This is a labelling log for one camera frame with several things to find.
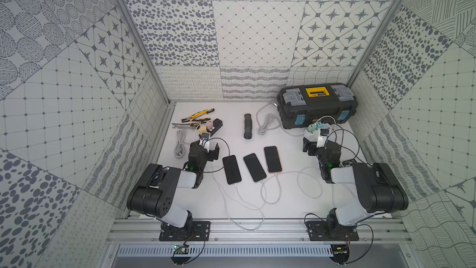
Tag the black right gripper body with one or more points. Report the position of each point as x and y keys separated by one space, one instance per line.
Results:
x=314 y=147

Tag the pink case phone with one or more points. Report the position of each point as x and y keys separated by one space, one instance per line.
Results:
x=272 y=159

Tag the white charging cable pink phone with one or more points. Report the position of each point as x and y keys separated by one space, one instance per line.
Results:
x=307 y=183

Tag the grey-green case phone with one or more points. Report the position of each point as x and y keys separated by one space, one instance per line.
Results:
x=255 y=168

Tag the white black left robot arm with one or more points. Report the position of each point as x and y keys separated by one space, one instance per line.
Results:
x=154 y=192

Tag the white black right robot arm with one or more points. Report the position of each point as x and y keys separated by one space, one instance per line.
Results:
x=378 y=190

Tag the green charger plugs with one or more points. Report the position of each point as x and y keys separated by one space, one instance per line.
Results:
x=317 y=125

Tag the white power strip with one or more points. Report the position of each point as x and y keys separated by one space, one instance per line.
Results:
x=308 y=134

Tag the black yellow toolbox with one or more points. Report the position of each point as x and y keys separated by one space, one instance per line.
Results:
x=300 y=106

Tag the yellow black pliers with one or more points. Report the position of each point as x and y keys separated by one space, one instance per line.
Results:
x=196 y=116

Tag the silver wrench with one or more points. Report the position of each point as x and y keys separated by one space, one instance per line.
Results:
x=192 y=125

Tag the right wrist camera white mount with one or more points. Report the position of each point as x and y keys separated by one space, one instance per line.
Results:
x=321 y=136

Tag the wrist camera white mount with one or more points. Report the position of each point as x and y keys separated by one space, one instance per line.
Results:
x=321 y=136
x=204 y=137

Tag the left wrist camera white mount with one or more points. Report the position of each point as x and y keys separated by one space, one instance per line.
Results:
x=204 y=137

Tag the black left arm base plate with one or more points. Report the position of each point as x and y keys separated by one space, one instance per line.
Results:
x=192 y=231

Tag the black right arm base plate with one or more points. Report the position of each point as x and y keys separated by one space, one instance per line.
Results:
x=321 y=231

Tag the aluminium front rail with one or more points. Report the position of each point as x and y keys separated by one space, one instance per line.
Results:
x=271 y=231

